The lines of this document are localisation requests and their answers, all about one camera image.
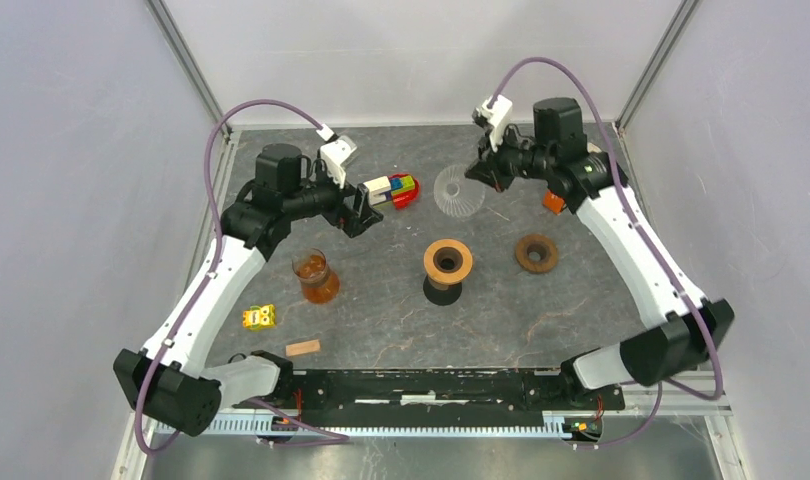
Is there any clear ribbed glass dripper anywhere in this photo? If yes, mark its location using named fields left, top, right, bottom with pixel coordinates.
left=433, top=164, right=485, bottom=218

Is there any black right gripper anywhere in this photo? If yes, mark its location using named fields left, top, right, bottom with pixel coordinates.
left=465, top=123, right=553, bottom=194

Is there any grey slotted cable duct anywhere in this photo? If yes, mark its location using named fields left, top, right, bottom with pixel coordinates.
left=154, top=411, right=605, bottom=439

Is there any yellow toy block figure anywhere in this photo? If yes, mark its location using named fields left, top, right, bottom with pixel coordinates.
left=242, top=304, right=276, bottom=331

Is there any red toy block base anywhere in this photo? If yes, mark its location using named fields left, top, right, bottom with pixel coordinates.
left=388, top=173, right=420, bottom=210

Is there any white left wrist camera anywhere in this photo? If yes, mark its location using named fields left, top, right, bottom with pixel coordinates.
left=316, top=124, right=357, bottom=189

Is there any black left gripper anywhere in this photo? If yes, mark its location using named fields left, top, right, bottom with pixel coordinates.
left=283, top=159, right=382, bottom=237

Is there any small wooden plank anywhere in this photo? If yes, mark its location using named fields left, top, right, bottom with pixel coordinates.
left=285, top=339, right=322, bottom=357

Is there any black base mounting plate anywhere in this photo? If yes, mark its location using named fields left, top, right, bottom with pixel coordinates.
left=263, top=368, right=626, bottom=429

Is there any lime green toy brick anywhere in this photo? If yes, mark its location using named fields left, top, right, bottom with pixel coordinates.
left=399, top=175, right=416, bottom=192

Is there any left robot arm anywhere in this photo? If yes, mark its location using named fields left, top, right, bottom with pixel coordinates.
left=113, top=136, right=383, bottom=436

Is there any amber glass flask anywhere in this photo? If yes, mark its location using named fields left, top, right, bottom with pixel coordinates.
left=291, top=248, right=340, bottom=304

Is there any orange filter box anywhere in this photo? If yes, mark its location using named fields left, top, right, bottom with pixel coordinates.
left=542, top=191, right=566, bottom=215

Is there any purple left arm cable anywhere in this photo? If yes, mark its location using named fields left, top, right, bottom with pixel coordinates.
left=133, top=99, right=351, bottom=456

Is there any white toy block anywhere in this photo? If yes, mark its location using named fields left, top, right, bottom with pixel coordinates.
left=362, top=176, right=392, bottom=206

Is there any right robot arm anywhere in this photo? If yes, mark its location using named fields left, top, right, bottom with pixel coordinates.
left=465, top=96, right=734, bottom=408

